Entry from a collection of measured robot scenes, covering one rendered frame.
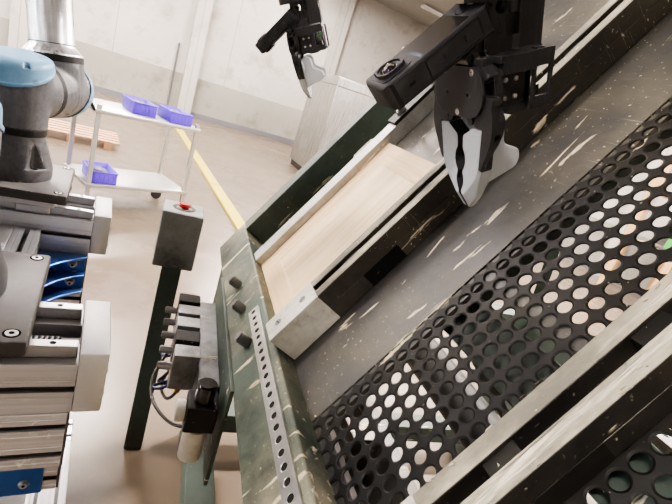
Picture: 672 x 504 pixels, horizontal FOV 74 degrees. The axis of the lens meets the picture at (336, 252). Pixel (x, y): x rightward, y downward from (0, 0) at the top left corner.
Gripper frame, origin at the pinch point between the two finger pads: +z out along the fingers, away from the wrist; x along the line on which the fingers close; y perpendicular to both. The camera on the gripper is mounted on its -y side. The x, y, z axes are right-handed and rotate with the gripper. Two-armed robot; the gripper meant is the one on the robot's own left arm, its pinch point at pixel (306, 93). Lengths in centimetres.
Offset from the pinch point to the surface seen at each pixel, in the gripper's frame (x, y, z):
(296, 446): -68, 1, 37
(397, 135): 12.9, 19.4, 17.3
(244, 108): 1001, -368, 164
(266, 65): 1040, -296, 82
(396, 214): -30.6, 18.3, 20.1
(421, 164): -9.9, 24.4, 18.3
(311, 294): -40, 1, 30
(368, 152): 9.5, 11.2, 19.6
